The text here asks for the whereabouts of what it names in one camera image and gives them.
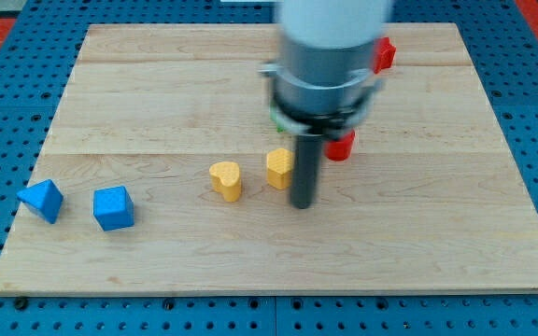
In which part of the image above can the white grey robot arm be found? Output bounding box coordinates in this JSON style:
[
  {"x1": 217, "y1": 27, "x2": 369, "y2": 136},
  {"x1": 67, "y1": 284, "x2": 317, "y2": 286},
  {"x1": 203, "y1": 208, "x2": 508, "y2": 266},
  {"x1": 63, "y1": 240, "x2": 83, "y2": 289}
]
[{"x1": 261, "y1": 0, "x2": 393, "y2": 138}]

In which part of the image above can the blue cube block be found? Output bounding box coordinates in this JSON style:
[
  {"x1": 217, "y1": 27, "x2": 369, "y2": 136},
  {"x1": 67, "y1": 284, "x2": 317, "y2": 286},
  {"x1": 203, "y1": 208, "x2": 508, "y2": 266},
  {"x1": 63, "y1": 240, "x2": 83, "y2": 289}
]
[{"x1": 92, "y1": 186, "x2": 135, "y2": 231}]

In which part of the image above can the yellow hexagon block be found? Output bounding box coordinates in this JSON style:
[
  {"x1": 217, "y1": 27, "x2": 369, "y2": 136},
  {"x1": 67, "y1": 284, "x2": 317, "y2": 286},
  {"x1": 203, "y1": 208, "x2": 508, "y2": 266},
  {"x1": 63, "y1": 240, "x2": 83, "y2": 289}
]
[{"x1": 266, "y1": 147, "x2": 294, "y2": 189}]

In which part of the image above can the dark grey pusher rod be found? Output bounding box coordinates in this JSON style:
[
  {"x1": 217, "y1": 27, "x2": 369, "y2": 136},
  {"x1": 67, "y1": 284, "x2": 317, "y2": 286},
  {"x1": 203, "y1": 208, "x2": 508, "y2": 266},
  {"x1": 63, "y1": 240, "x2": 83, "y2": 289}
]
[{"x1": 290, "y1": 134, "x2": 323, "y2": 209}]

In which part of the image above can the yellow heart block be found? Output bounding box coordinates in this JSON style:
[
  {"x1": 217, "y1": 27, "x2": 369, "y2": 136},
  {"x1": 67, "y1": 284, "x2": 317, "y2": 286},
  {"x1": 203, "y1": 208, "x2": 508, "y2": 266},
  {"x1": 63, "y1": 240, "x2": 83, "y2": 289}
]
[{"x1": 209, "y1": 161, "x2": 242, "y2": 203}]

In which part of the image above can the green block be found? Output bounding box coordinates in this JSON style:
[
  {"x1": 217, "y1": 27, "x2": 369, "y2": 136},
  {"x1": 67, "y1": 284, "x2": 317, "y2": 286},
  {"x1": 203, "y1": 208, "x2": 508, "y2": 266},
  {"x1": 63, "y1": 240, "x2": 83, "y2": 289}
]
[{"x1": 270, "y1": 109, "x2": 285, "y2": 133}]

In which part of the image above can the red cylinder block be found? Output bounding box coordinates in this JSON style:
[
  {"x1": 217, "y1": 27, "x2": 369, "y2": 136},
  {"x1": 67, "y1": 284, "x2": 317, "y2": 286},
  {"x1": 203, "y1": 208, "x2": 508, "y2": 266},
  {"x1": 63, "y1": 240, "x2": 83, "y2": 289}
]
[{"x1": 324, "y1": 130, "x2": 356, "y2": 161}]

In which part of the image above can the wooden board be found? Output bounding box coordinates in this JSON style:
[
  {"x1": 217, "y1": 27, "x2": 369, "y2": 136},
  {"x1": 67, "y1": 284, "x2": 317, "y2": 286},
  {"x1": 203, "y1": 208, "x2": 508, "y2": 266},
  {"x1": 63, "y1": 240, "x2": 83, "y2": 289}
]
[{"x1": 0, "y1": 23, "x2": 538, "y2": 297}]

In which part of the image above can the red star block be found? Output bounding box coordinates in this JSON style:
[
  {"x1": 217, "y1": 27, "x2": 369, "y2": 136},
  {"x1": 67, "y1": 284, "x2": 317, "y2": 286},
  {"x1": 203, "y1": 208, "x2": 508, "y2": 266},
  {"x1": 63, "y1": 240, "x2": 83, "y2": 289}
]
[{"x1": 373, "y1": 36, "x2": 397, "y2": 74}]

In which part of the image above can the blue triangular prism block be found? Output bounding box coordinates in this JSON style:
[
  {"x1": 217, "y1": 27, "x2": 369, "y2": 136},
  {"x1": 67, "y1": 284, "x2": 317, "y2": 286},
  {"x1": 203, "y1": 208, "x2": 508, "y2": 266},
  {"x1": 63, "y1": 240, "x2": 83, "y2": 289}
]
[{"x1": 17, "y1": 179, "x2": 64, "y2": 224}]

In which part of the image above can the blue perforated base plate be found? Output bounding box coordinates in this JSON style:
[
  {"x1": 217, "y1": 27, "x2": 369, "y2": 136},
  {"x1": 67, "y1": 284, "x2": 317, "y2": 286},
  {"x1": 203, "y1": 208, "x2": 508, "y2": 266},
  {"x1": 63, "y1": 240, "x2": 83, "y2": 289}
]
[{"x1": 0, "y1": 1, "x2": 538, "y2": 335}]

